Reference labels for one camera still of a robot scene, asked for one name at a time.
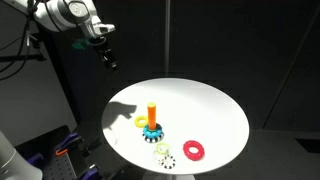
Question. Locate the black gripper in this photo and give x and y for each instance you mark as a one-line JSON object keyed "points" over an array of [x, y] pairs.
{"points": [[101, 46]]}

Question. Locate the orange post with checkered base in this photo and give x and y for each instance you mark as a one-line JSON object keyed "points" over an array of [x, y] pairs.
{"points": [[152, 115]]}

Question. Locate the purple black clamp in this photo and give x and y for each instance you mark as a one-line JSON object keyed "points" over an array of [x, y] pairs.
{"points": [[70, 139], [92, 173]]}

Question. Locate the black perforated breadboard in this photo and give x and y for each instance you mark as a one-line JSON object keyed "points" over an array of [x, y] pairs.
{"points": [[56, 166]]}

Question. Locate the teal wrist camera box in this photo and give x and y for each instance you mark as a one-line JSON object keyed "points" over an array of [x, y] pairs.
{"points": [[81, 44]]}

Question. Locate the grey vertical panel post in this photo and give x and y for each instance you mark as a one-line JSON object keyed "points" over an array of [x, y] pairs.
{"points": [[167, 36]]}

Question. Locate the white table pedestal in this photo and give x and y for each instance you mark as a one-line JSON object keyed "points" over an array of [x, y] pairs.
{"points": [[166, 176]]}

